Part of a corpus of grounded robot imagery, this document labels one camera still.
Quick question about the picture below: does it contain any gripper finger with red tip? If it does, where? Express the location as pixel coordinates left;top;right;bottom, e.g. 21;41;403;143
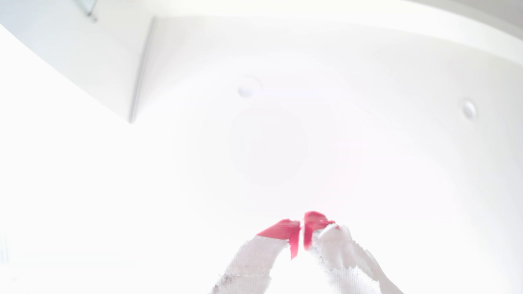
303;211;405;294
210;219;302;294

